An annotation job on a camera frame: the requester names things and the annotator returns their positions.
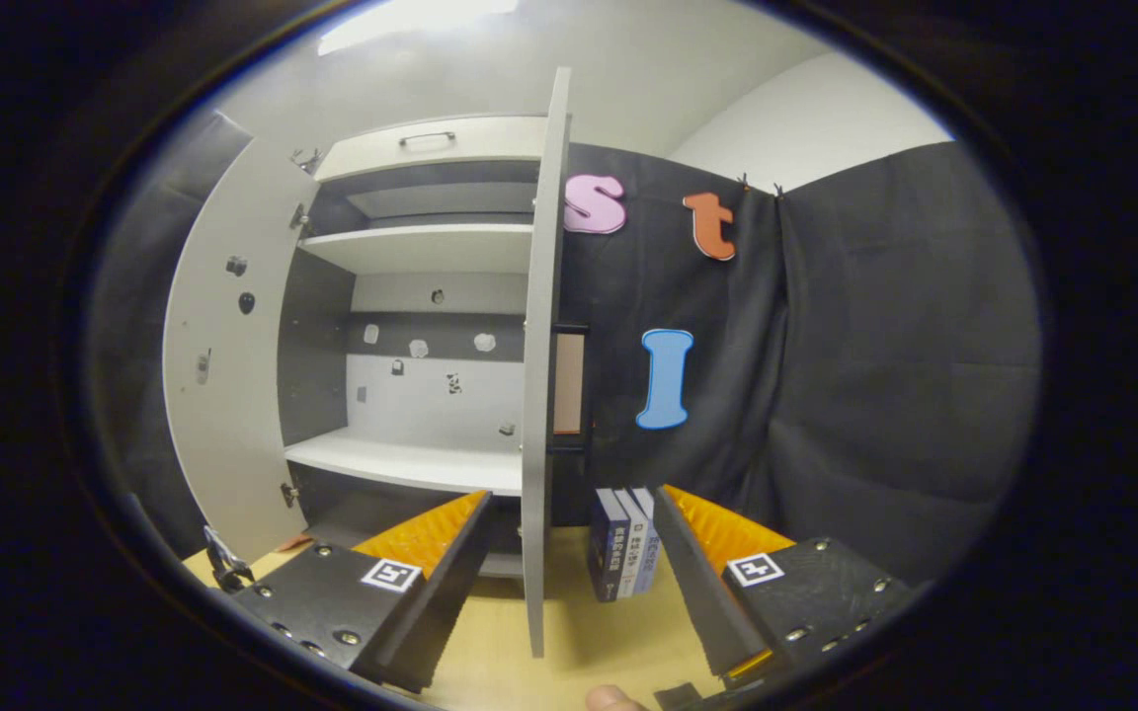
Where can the white cabinet dark interior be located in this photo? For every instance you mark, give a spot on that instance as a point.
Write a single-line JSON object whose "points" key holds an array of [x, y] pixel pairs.
{"points": [[431, 405]]}

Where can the black metal clamp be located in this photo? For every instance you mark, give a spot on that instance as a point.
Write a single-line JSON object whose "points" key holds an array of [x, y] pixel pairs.
{"points": [[225, 563]]}

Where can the white book blue print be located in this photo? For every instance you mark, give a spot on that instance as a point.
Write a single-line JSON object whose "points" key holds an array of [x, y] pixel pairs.
{"points": [[636, 553]]}

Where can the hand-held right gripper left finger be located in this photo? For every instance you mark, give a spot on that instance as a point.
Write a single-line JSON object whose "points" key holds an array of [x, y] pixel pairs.
{"points": [[446, 583]]}

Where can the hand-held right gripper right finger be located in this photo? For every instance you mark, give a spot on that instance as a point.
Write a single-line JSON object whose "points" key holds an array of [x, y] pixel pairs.
{"points": [[697, 583]]}

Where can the white cabinet door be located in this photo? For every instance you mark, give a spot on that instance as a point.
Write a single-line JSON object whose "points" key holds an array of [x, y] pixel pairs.
{"points": [[223, 415], [539, 395]]}

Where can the black backdrop cloth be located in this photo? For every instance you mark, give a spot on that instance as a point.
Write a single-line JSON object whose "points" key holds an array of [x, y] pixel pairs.
{"points": [[134, 296], [875, 375]]}

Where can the metal door hinge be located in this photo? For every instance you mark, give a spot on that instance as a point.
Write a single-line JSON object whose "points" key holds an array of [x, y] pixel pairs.
{"points": [[300, 219], [288, 494]]}

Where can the white cabinet drawer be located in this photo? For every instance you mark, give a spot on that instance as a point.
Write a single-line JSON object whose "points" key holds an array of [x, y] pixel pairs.
{"points": [[470, 143]]}

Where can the white cabinet shelf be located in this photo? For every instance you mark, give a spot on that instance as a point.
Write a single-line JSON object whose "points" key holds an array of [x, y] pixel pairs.
{"points": [[431, 247]]}

